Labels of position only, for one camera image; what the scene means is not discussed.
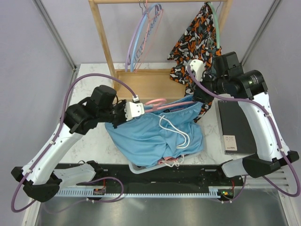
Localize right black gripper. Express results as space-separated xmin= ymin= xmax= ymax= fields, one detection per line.
xmin=191 ymin=72 xmax=229 ymax=104

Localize thick pink hanger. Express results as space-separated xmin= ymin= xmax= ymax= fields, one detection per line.
xmin=144 ymin=98 xmax=195 ymax=113

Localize light blue shorts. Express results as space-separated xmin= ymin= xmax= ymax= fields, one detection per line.
xmin=104 ymin=96 xmax=204 ymax=168

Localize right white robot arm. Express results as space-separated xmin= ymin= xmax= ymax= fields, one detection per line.
xmin=186 ymin=52 xmax=299 ymax=186

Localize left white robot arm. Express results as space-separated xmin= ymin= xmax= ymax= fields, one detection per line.
xmin=11 ymin=85 xmax=126 ymax=202

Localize orange camouflage shorts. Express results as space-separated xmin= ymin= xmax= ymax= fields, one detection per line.
xmin=167 ymin=2 xmax=223 ymax=123

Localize green hanger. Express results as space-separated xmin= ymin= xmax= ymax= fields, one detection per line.
xmin=207 ymin=2 xmax=221 ymax=48

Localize purple hanger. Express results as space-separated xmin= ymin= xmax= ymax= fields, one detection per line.
xmin=125 ymin=3 xmax=160 ymax=73

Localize thin pink hanger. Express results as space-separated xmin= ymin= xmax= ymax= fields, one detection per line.
xmin=135 ymin=0 xmax=164 ymax=71

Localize wooden clothes rack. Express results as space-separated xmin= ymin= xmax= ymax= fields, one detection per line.
xmin=88 ymin=0 xmax=234 ymax=105

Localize black notebook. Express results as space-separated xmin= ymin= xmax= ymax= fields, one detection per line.
xmin=218 ymin=100 xmax=257 ymax=155

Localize white laundry basket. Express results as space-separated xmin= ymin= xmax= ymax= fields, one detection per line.
xmin=128 ymin=152 xmax=201 ymax=174

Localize pink patterned garment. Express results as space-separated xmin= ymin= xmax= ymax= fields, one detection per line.
xmin=158 ymin=155 xmax=184 ymax=167

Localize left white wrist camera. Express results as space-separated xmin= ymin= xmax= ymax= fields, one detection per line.
xmin=125 ymin=102 xmax=145 ymax=121

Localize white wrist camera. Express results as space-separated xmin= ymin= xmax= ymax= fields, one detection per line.
xmin=186 ymin=59 xmax=205 ymax=82
xmin=125 ymin=102 xmax=145 ymax=121

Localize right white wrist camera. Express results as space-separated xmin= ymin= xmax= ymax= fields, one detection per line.
xmin=186 ymin=59 xmax=205 ymax=82

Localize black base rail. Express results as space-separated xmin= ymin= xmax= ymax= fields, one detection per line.
xmin=56 ymin=162 xmax=245 ymax=196

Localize blue cable duct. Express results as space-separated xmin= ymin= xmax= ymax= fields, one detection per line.
xmin=55 ymin=186 xmax=221 ymax=199

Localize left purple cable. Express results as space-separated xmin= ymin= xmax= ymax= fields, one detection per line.
xmin=11 ymin=73 xmax=139 ymax=213

